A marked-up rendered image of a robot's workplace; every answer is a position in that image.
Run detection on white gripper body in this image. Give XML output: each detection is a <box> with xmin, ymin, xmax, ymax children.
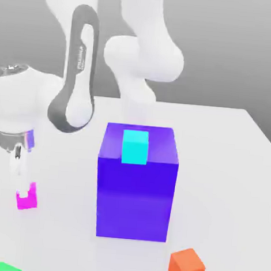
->
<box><xmin>7</xmin><ymin>143</ymin><xmax>33</xmax><ymax>188</ymax></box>

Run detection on small magenta cube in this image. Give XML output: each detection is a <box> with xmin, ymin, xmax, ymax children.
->
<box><xmin>14</xmin><ymin>180</ymin><xmax>40</xmax><ymax>211</ymax></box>

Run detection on small green cube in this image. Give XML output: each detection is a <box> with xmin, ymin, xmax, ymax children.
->
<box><xmin>0</xmin><ymin>261</ymin><xmax>24</xmax><ymax>271</ymax></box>

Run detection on large blue box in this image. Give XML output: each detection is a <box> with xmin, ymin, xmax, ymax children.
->
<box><xmin>91</xmin><ymin>121</ymin><xmax>182</xmax><ymax>244</ymax></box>

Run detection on small cyan cube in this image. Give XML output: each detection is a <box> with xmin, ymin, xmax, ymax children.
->
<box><xmin>121</xmin><ymin>129</ymin><xmax>150</xmax><ymax>166</ymax></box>

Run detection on small orange cube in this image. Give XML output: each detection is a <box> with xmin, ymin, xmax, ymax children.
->
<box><xmin>168</xmin><ymin>246</ymin><xmax>208</xmax><ymax>271</ymax></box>

